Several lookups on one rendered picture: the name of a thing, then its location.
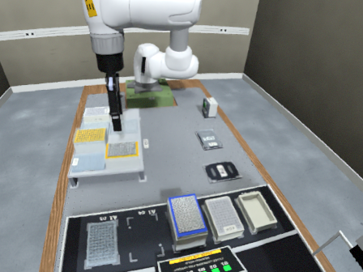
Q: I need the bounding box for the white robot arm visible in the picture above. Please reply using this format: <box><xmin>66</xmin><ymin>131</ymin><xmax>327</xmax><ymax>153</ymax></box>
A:
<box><xmin>82</xmin><ymin>0</ymin><xmax>202</xmax><ymax>94</ymax></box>

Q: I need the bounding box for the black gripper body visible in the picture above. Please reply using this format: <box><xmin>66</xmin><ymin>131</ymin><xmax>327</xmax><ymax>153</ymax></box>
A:
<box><xmin>96</xmin><ymin>52</ymin><xmax>124</xmax><ymax>87</ymax></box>

